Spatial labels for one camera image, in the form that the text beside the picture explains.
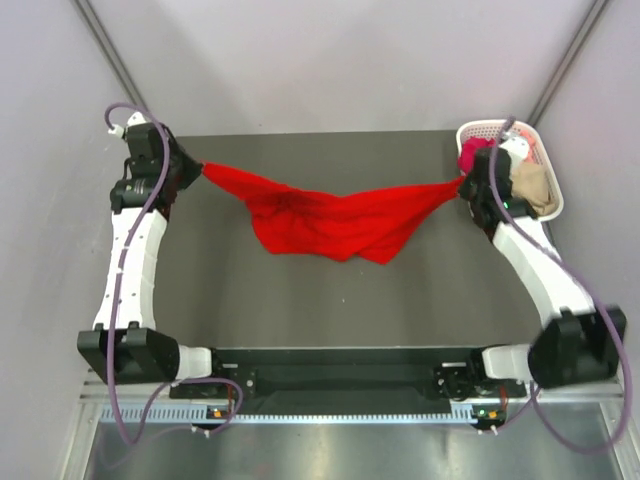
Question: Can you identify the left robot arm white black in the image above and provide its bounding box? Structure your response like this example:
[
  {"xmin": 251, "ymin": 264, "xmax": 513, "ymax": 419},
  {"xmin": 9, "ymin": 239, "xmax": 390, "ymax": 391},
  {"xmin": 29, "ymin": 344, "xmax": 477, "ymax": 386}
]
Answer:
[{"xmin": 77, "ymin": 112, "xmax": 227, "ymax": 397}]

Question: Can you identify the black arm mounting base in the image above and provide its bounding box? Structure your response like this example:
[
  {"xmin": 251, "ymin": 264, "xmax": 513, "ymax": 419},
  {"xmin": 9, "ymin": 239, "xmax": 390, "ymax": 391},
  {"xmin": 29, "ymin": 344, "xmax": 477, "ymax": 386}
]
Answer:
[{"xmin": 169, "ymin": 347, "xmax": 531, "ymax": 416}]

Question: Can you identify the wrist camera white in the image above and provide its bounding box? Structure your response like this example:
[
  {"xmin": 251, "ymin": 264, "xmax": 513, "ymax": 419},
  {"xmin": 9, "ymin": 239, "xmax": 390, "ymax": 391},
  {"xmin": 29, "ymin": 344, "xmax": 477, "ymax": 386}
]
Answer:
[
  {"xmin": 499, "ymin": 132, "xmax": 531, "ymax": 169},
  {"xmin": 108, "ymin": 111, "xmax": 147, "ymax": 140}
]

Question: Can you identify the beige t shirt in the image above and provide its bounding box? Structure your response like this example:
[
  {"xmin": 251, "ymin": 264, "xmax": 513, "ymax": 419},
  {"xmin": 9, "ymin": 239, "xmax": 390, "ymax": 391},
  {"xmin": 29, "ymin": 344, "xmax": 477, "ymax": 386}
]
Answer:
[{"xmin": 510, "ymin": 162, "xmax": 557, "ymax": 216}]

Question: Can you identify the slotted cable duct rail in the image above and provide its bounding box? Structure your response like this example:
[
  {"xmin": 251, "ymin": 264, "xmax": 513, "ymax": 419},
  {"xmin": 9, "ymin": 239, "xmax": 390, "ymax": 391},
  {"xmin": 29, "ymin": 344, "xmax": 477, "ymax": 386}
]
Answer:
[{"xmin": 99, "ymin": 402, "xmax": 506, "ymax": 426}]

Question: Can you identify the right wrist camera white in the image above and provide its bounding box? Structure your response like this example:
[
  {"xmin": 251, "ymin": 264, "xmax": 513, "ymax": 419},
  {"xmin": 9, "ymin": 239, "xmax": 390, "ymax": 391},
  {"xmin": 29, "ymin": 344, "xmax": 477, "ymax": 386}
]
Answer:
[{"xmin": 499, "ymin": 132, "xmax": 531, "ymax": 169}]

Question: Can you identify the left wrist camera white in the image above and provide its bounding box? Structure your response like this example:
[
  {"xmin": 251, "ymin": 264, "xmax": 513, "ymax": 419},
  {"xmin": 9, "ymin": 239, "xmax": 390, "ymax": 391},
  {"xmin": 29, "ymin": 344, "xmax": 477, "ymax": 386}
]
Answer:
[{"xmin": 108, "ymin": 111, "xmax": 147, "ymax": 140}]

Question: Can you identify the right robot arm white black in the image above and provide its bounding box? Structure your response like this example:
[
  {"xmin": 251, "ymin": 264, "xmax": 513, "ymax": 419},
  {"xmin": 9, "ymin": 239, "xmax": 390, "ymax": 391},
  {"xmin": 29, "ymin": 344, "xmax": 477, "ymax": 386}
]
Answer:
[{"xmin": 459, "ymin": 147, "xmax": 619, "ymax": 396}]

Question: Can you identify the red t shirt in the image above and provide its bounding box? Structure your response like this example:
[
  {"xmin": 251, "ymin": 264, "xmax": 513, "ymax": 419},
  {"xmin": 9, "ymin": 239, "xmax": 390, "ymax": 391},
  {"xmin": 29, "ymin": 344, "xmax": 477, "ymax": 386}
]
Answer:
[{"xmin": 203, "ymin": 163, "xmax": 463, "ymax": 265}]

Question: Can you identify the white plastic laundry basket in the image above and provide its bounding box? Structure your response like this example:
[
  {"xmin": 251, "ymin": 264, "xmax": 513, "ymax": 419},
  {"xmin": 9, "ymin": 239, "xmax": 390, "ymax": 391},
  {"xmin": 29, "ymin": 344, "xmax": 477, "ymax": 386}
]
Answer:
[{"xmin": 456, "ymin": 119, "xmax": 564, "ymax": 222}]

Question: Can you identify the magenta t shirt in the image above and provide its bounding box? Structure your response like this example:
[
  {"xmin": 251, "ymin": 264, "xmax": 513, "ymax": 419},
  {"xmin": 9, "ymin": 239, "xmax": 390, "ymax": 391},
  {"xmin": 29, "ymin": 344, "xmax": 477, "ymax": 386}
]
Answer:
[{"xmin": 457, "ymin": 137, "xmax": 495, "ymax": 175}]

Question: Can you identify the pink t shirt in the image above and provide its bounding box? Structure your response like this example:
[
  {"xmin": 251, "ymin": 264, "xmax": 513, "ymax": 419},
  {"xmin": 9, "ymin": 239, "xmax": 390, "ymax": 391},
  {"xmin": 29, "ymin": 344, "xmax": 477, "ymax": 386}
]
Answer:
[{"xmin": 517, "ymin": 130, "xmax": 540, "ymax": 166}]

